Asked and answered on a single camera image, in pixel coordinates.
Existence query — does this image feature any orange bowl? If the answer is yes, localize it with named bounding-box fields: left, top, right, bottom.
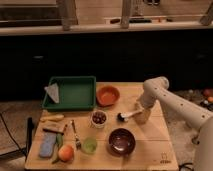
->
left=96, top=86, right=120, bottom=106

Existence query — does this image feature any peach fruit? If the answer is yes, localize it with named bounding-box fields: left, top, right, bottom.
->
left=58, top=145, right=74, bottom=162

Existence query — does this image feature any green pea pod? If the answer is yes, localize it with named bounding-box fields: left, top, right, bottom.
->
left=52, top=133, right=63, bottom=164

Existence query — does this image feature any wooden scrub brush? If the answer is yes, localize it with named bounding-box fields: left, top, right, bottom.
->
left=43, top=123, right=67, bottom=134

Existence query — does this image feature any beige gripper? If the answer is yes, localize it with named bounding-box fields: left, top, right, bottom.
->
left=134, top=102, right=151, bottom=125

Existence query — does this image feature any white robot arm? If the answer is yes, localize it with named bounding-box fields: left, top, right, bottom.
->
left=139, top=76, right=213, bottom=171

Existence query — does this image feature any green plastic tray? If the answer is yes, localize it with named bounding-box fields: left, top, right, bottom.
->
left=42, top=76, right=96, bottom=112

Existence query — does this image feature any yellow banana toy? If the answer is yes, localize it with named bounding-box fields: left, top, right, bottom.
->
left=40, top=114, right=64, bottom=122

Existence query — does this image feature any white triangular cloth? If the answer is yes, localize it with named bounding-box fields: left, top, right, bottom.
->
left=44, top=83, right=59, bottom=103

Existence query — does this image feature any white cup with grapes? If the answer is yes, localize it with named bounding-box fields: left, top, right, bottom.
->
left=91, top=110, right=107, bottom=128

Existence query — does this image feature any purple bowl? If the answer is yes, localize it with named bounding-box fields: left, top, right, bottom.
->
left=108, top=128, right=136, bottom=156

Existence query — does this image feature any silver fork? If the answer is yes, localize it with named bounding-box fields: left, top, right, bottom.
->
left=71, top=120, right=81, bottom=150

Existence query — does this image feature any green plastic cup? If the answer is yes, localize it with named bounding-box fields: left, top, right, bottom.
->
left=82, top=137, right=97, bottom=154

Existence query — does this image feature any blue sponge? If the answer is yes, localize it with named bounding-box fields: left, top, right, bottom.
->
left=39, top=133, right=56, bottom=158

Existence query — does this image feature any black cable left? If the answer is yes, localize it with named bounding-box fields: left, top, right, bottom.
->
left=0, top=113, right=28, bottom=158

